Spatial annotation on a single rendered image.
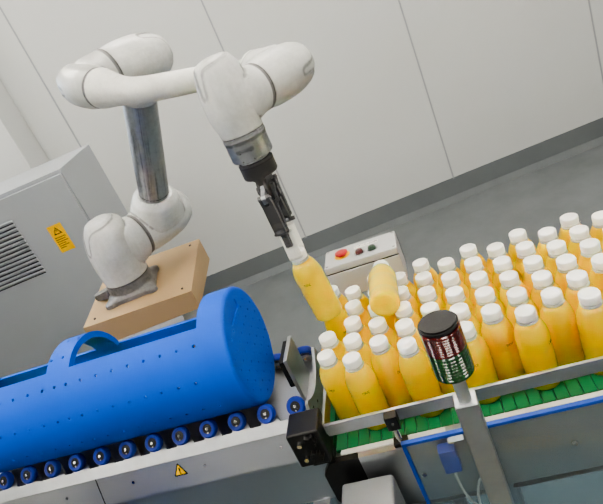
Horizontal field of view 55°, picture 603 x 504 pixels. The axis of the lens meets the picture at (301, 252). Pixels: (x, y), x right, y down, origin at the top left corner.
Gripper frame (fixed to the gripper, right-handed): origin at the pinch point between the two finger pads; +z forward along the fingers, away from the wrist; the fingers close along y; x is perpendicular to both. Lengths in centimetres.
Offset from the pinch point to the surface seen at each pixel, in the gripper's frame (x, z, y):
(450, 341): 28, 5, 42
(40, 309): -174, 46, -127
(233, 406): -23.8, 27.2, 15.6
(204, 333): -23.2, 9.2, 11.9
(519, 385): 36, 33, 24
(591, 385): 49, 39, 21
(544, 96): 122, 84, -303
